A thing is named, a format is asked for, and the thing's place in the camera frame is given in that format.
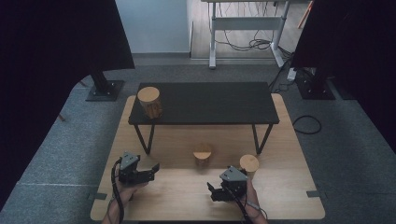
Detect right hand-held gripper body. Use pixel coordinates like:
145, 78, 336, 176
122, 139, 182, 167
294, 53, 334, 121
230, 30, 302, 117
210, 165, 249, 203

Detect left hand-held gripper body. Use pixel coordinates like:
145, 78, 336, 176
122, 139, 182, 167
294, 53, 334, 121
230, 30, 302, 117
118, 151, 156, 186

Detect glass jar with pale contents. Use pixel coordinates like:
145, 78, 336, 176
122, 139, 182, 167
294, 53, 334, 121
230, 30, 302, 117
239, 154, 260, 180

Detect glass jar with red contents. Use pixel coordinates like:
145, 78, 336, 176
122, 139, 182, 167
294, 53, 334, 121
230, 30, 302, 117
192, 143, 213, 169

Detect glass jar with orange contents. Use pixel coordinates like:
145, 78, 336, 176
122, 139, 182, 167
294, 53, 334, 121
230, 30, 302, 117
136, 86, 163, 119

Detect black raised shelf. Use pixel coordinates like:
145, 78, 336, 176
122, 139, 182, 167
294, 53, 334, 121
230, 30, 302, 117
128, 81, 280, 156

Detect person's left hand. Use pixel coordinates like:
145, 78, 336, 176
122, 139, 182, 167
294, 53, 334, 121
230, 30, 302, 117
116, 181, 149, 209

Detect person's right hand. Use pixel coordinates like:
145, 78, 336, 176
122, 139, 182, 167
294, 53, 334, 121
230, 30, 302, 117
232, 176, 266, 218

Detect black stand base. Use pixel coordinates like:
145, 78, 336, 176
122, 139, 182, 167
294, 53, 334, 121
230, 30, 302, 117
295, 66, 336, 101
85, 69, 125, 103

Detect white power strip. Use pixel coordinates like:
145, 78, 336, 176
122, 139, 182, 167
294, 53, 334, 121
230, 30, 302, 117
286, 67, 298, 82

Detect black curtain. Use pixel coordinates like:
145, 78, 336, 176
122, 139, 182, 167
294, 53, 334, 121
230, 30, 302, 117
290, 0, 396, 153
0, 0, 135, 209

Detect orange stick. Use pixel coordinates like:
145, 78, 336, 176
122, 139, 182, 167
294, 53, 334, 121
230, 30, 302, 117
297, 0, 314, 30

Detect left hand-held gripper cable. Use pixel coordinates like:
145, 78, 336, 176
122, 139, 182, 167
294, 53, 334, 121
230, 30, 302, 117
110, 158, 126, 224

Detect grey wrist strap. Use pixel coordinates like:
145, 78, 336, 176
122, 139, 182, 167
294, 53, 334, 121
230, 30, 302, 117
245, 201, 266, 217

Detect black cable loop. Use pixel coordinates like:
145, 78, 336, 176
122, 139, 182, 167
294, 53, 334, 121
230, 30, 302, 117
292, 115, 322, 135

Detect black cables under desk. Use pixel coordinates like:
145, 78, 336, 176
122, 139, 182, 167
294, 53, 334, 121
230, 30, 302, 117
214, 3, 293, 61

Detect white desk frame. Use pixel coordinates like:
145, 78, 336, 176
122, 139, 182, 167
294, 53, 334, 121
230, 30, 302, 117
201, 0, 293, 70

